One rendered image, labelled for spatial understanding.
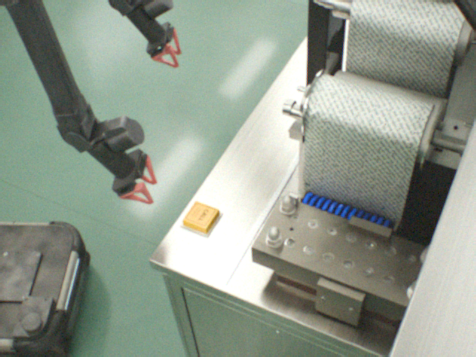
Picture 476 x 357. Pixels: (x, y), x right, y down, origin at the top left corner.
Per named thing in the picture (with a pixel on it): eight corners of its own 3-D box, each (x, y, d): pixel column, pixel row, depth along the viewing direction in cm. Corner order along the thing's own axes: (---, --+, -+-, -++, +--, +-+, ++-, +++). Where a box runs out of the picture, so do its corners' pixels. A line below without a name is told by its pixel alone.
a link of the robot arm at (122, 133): (71, 108, 131) (62, 137, 126) (111, 88, 126) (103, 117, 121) (108, 142, 139) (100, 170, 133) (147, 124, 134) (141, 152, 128)
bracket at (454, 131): (445, 123, 122) (448, 115, 120) (474, 131, 120) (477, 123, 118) (439, 139, 119) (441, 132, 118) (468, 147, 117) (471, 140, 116)
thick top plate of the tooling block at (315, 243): (281, 211, 148) (281, 195, 143) (445, 270, 135) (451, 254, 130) (251, 262, 139) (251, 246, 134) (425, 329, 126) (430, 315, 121)
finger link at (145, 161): (167, 172, 146) (142, 148, 140) (163, 195, 142) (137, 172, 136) (145, 181, 149) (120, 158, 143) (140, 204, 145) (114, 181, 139)
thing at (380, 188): (303, 190, 145) (306, 135, 131) (400, 224, 137) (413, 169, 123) (303, 192, 145) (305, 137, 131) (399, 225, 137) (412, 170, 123)
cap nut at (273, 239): (270, 232, 136) (269, 219, 133) (285, 237, 135) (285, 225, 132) (262, 244, 134) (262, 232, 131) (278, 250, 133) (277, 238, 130)
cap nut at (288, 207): (283, 200, 142) (283, 187, 139) (297, 205, 141) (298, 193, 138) (277, 211, 140) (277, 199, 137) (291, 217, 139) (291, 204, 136)
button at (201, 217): (196, 205, 159) (195, 199, 157) (220, 214, 157) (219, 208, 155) (183, 225, 155) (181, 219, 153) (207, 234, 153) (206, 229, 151)
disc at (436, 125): (434, 138, 133) (448, 86, 122) (436, 139, 133) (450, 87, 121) (415, 186, 124) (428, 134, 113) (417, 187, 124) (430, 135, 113)
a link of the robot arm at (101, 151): (84, 133, 134) (78, 152, 130) (108, 121, 131) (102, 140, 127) (105, 152, 138) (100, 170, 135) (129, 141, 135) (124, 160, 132)
